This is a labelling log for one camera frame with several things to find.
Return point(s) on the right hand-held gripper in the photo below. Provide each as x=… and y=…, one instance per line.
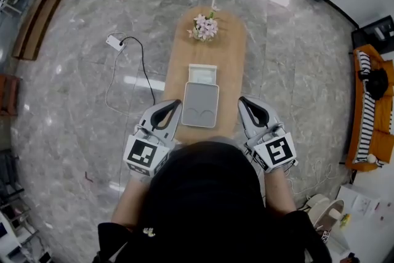
x=277, y=151

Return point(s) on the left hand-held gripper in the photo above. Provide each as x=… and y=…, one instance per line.
x=144, y=154

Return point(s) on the grey box cream rim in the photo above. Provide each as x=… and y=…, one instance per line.
x=200, y=104

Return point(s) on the white box of bandages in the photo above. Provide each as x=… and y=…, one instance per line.
x=202, y=73

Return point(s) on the person's right forearm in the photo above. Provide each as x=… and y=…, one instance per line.
x=278, y=194

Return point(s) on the person's left forearm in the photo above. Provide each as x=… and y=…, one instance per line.
x=129, y=200

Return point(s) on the white power strip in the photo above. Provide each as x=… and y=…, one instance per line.
x=115, y=42

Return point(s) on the pink flowers in glass vase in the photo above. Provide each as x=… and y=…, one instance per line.
x=204, y=28

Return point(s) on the black white striped blanket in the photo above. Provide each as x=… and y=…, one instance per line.
x=367, y=120

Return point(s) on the small pale clip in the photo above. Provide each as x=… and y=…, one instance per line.
x=149, y=232

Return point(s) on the white round plush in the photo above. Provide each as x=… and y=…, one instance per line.
x=371, y=158

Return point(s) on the black bag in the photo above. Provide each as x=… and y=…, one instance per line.
x=377, y=83

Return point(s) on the orange sofa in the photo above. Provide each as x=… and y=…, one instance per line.
x=381, y=138

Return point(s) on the person's black top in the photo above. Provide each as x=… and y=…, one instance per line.
x=114, y=240

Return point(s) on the black cabinet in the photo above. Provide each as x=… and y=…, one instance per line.
x=374, y=32

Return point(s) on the brown wooden cabinet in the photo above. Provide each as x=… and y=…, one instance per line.
x=7, y=95

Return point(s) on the long wooden bench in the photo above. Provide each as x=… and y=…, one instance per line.
x=40, y=15

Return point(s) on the white side table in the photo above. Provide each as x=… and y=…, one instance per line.
x=366, y=234

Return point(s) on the dark storage rack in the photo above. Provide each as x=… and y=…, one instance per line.
x=12, y=194

